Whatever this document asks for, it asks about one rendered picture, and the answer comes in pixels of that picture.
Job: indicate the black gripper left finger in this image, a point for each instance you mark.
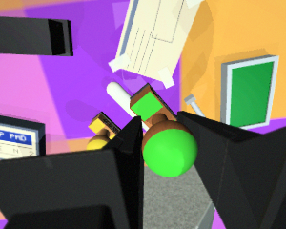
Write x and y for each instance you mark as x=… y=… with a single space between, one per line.
x=112 y=175

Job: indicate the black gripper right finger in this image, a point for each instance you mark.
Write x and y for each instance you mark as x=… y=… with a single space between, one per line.
x=244 y=172

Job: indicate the green-handled rubber stamp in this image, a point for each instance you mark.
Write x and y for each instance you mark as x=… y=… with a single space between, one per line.
x=169 y=148

